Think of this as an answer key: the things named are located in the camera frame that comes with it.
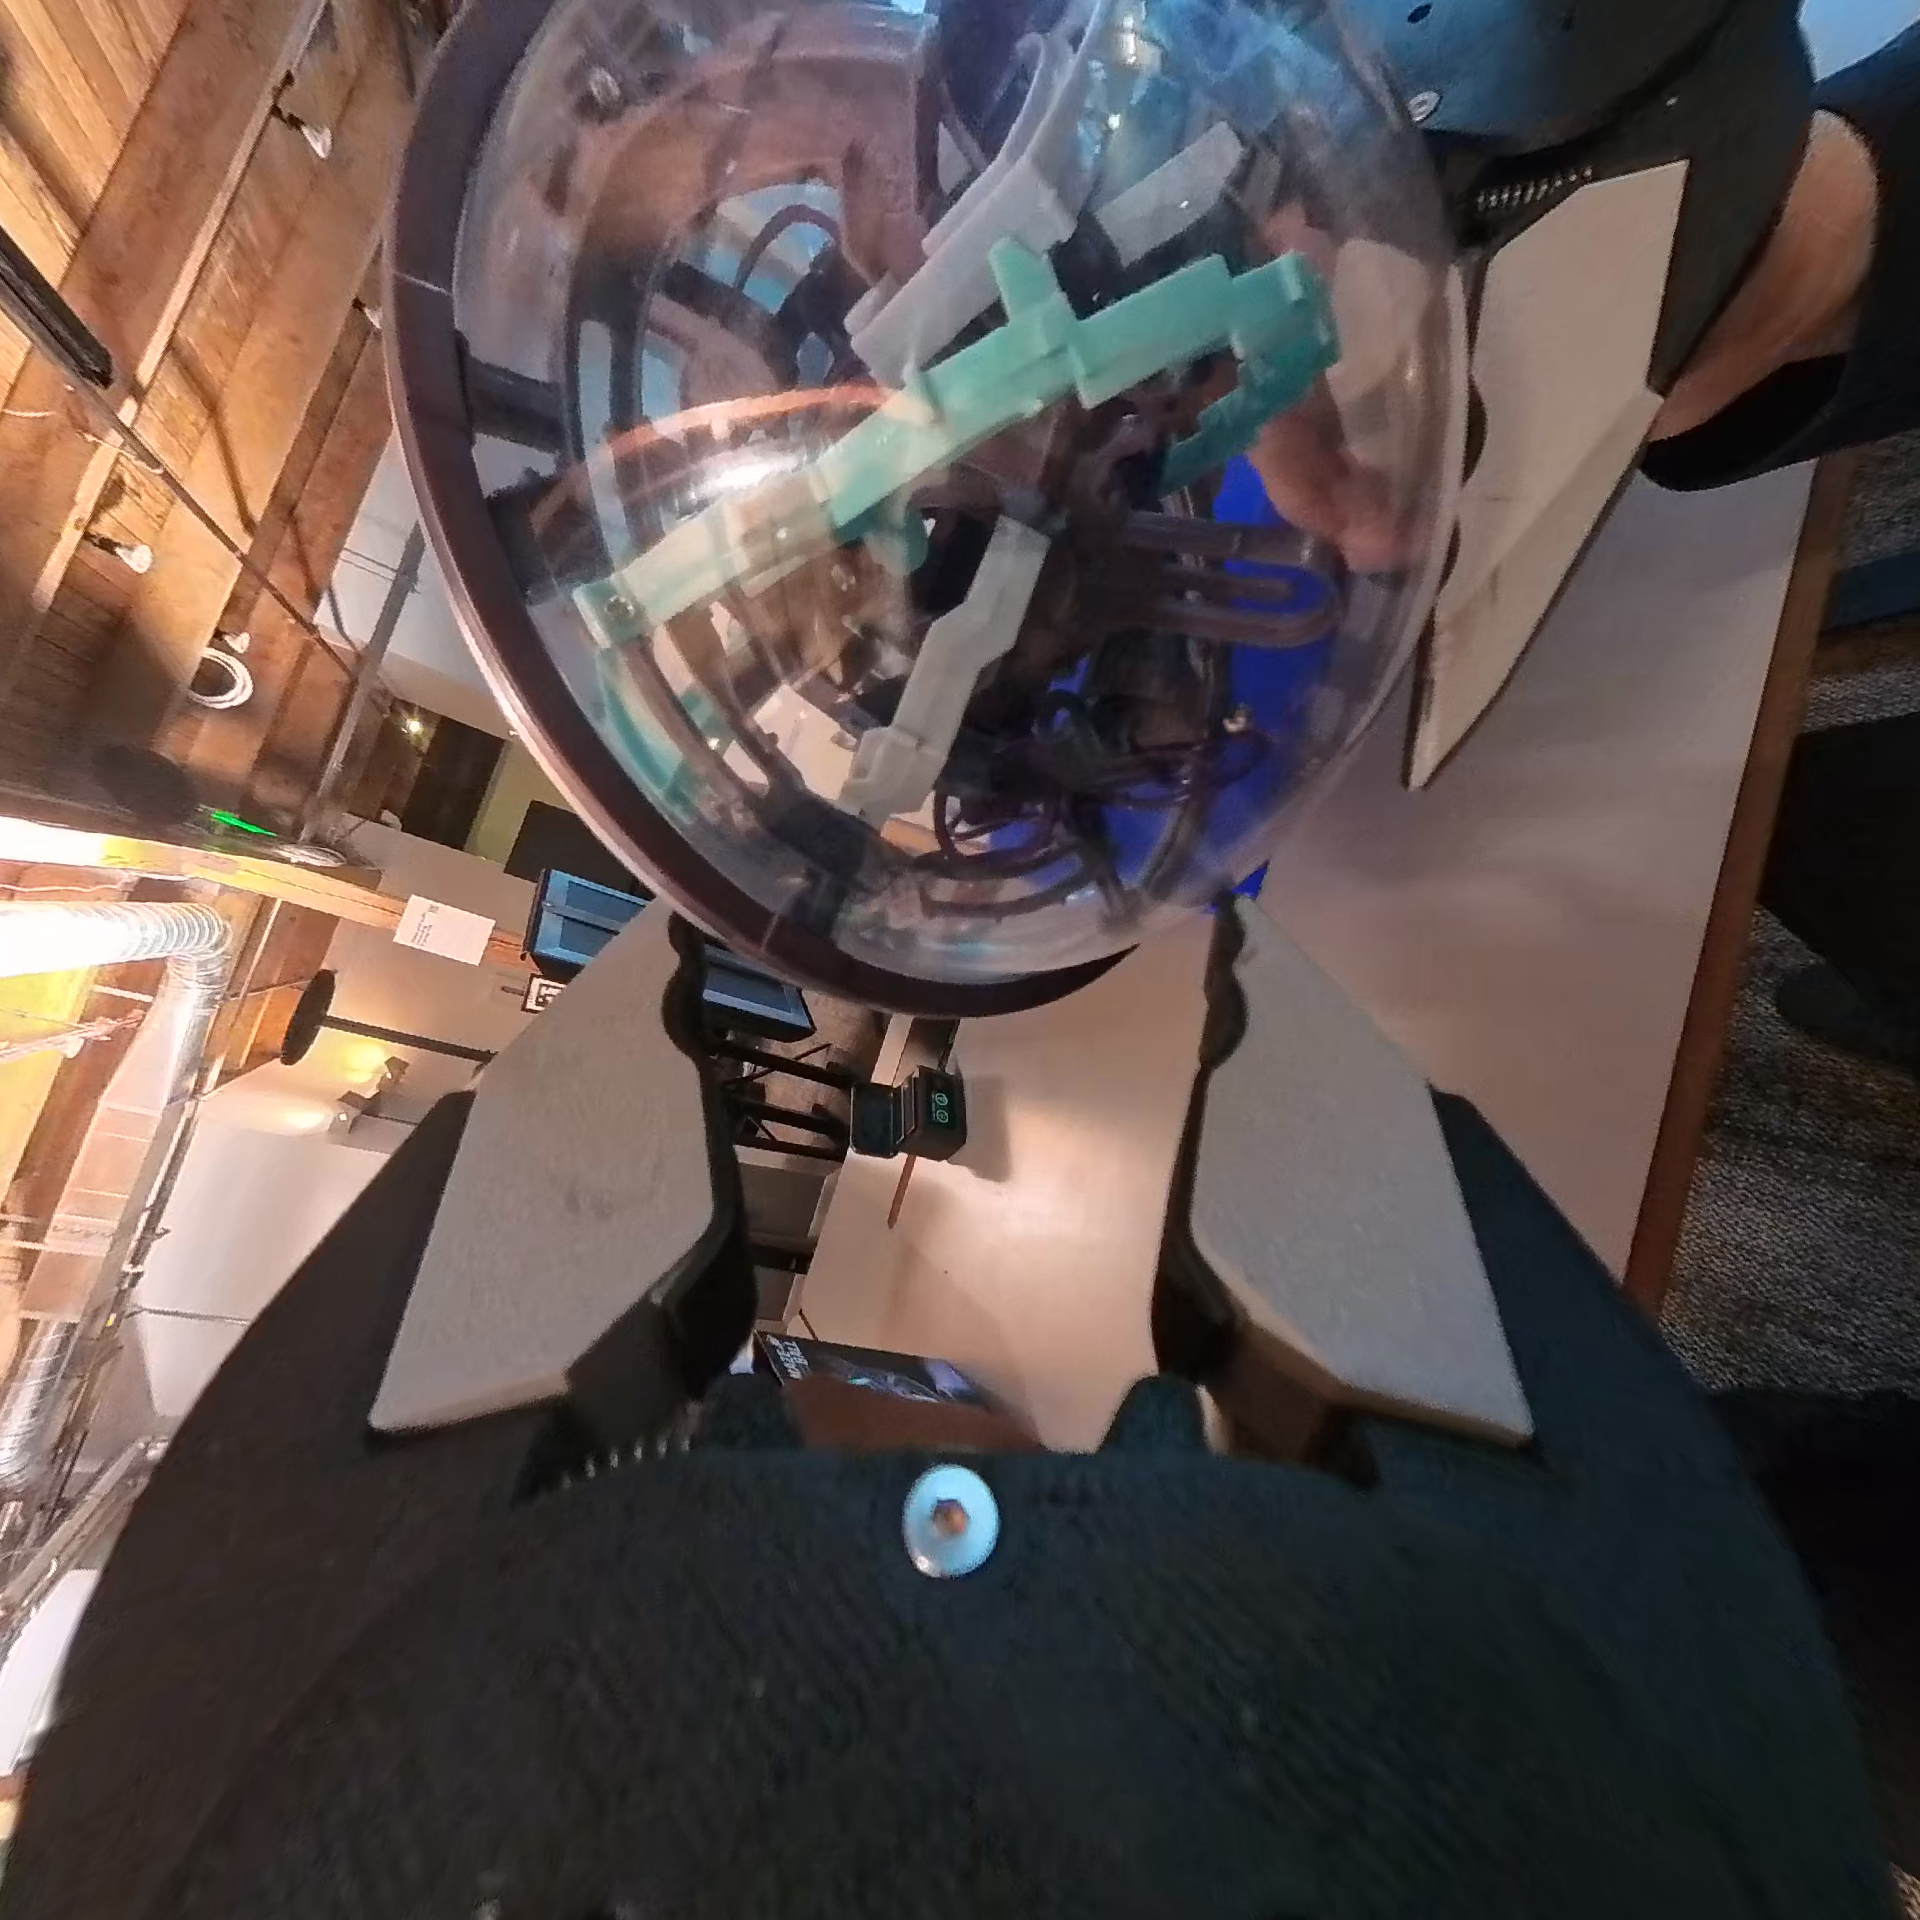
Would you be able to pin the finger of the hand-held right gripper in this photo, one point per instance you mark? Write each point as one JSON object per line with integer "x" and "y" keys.
{"x": 1561, "y": 345}

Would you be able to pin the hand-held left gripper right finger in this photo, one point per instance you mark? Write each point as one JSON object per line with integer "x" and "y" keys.
{"x": 1334, "y": 1201}

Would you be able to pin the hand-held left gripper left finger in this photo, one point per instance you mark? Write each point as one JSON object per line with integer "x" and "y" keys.
{"x": 558, "y": 1201}

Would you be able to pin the clear plastic maze ball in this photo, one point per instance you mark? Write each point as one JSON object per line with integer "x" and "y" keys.
{"x": 902, "y": 492}

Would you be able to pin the person's right forearm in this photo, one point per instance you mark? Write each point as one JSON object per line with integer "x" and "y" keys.
{"x": 1800, "y": 441}

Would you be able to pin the black maze ball box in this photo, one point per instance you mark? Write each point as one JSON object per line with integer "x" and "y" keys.
{"x": 888, "y": 1376}

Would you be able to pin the person's right hand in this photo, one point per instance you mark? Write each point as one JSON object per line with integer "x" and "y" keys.
{"x": 1821, "y": 256}

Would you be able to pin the black floor lamp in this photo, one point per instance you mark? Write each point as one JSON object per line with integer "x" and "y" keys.
{"x": 374, "y": 1030}

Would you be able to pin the blue framed panel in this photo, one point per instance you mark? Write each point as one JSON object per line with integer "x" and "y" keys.
{"x": 758, "y": 996}
{"x": 583, "y": 918}

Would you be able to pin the small white paper sign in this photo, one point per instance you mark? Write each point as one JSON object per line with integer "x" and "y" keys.
{"x": 437, "y": 926}

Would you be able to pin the small black device green display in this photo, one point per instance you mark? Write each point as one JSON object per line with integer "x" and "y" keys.
{"x": 914, "y": 1115}

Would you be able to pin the wooden column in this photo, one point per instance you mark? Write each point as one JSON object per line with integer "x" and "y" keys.
{"x": 299, "y": 892}

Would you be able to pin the ceiling spot light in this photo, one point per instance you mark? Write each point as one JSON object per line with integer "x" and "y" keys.
{"x": 131, "y": 556}
{"x": 314, "y": 135}

